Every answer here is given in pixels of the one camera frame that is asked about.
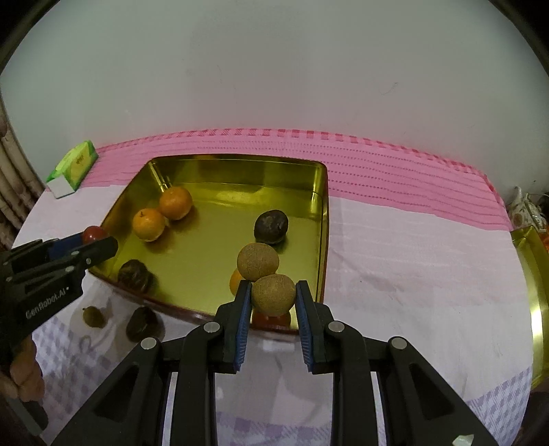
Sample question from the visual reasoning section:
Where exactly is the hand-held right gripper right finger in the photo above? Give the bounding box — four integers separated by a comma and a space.
296, 280, 498, 446

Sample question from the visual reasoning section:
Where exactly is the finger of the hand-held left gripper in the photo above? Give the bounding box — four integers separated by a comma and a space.
55, 235, 119, 276
0, 233, 86, 276

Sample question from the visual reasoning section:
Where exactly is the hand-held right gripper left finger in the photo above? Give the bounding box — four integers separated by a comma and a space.
51, 280, 252, 446

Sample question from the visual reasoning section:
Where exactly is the large red tomato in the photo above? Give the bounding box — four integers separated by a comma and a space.
251, 311, 292, 329

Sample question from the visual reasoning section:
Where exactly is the dark wrinkled fruit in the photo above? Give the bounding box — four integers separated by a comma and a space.
126, 306, 165, 342
117, 259, 154, 292

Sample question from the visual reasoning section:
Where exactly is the large brown longan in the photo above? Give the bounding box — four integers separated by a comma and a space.
237, 244, 280, 282
251, 274, 297, 316

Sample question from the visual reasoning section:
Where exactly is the orange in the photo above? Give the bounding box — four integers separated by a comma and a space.
229, 268, 252, 296
159, 186, 193, 221
132, 208, 166, 242

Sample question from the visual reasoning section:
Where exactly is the red tin box gold inside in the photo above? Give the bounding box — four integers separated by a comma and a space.
87, 155, 330, 336

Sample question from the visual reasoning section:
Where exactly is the dark brown round fruit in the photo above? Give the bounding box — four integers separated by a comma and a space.
253, 210, 289, 245

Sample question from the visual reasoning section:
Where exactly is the person's left hand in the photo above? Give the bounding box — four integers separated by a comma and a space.
9, 333, 46, 402

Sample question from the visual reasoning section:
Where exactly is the small green-brown longan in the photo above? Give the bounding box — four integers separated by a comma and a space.
82, 306, 106, 329

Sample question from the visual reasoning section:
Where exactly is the green and white carton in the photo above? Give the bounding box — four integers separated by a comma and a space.
46, 140, 99, 199

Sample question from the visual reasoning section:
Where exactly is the pink purple checked tablecloth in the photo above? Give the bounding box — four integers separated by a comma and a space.
9, 128, 535, 446

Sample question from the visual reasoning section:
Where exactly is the gold tin lid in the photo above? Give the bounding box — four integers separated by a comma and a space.
510, 225, 549, 389

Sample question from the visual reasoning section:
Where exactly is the white patterned ceramic pot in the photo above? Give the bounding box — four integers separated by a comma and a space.
508, 186, 549, 230

